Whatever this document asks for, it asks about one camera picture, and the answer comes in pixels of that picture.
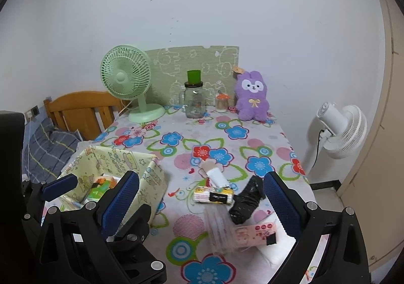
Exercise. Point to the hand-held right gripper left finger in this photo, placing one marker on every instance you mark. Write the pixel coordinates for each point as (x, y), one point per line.
(121, 199)

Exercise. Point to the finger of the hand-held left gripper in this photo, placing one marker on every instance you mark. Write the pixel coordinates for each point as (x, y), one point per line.
(135, 224)
(60, 186)

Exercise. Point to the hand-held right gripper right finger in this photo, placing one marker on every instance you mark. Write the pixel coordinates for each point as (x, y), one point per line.
(282, 205)

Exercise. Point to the pink cartoon packet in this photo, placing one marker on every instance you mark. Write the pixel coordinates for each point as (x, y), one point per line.
(252, 233)

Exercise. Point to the yellow cartoon fabric storage box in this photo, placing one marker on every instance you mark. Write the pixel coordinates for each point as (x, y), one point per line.
(110, 158)

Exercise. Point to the white cloth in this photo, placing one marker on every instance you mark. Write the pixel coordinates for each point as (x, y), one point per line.
(277, 254)

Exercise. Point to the clear plastic packet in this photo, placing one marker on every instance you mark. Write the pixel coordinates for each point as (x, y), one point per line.
(219, 227)

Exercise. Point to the yellow cartoon tissue packet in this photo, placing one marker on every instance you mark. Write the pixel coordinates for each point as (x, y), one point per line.
(208, 195)

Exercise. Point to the green and white packet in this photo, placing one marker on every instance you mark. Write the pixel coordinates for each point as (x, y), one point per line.
(93, 194)

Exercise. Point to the blue plaid pillow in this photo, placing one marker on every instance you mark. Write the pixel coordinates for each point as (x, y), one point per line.
(50, 148)

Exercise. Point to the white tube with beige cap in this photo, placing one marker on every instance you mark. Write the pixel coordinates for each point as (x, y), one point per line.
(217, 176)

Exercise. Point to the white standing fan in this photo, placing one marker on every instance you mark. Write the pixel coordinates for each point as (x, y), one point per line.
(344, 132)

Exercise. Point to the floral tablecloth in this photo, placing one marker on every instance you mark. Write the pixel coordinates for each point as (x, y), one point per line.
(221, 132)

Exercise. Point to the purple plush bunny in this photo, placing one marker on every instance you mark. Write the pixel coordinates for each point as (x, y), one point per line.
(252, 104)

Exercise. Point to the toothpick jar with orange lid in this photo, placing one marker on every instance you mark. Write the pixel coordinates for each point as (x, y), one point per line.
(222, 104)

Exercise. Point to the glass jar mug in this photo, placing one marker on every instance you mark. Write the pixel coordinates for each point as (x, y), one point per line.
(193, 104)

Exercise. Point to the beige wooden door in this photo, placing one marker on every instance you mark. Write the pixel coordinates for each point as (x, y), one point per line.
(385, 145)

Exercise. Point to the green desk fan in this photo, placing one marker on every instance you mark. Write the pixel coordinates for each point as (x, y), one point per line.
(124, 77)

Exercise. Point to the green plastic cup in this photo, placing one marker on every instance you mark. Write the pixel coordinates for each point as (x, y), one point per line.
(193, 76)

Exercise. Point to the green cartoon printed board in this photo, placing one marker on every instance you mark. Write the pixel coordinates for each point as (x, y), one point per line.
(189, 57)

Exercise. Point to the wall socket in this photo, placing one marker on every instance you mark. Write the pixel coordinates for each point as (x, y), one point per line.
(34, 111)

